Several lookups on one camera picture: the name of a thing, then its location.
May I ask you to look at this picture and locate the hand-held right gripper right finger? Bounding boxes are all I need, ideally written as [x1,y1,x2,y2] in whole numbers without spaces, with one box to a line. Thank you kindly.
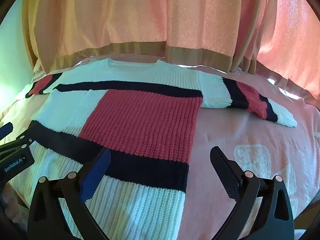
[209,145,295,240]

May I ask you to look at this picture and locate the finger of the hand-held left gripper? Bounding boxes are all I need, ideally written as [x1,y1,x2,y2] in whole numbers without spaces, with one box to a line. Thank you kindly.
[0,122,14,139]
[0,129,33,156]

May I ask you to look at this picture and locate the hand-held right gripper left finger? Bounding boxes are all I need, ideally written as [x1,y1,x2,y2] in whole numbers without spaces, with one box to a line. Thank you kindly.
[29,147,112,240]

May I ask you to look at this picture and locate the white red navy knit sweater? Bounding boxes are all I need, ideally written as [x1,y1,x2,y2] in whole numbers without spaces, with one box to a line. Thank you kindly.
[10,57,298,240]

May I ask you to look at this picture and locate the person's left hand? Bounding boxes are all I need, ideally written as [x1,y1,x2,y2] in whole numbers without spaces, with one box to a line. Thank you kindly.
[0,182,22,230]

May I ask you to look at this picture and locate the orange pink curtain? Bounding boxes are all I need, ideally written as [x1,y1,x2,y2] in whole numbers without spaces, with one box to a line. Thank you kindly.
[22,0,320,103]

